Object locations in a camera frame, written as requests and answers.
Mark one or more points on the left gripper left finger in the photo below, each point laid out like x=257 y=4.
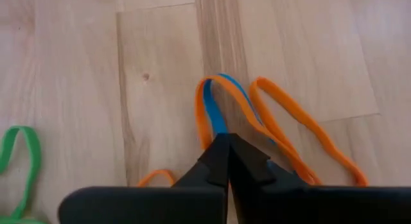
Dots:
x=160 y=204

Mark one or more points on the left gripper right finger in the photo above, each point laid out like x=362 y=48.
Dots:
x=289 y=204

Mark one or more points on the orange rubber band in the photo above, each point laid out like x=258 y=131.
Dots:
x=157 y=173
x=289 y=105
x=200 y=121

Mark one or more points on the blue rubber band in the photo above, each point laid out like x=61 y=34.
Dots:
x=213 y=111

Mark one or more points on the green rubber band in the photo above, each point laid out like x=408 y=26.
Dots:
x=35 y=153

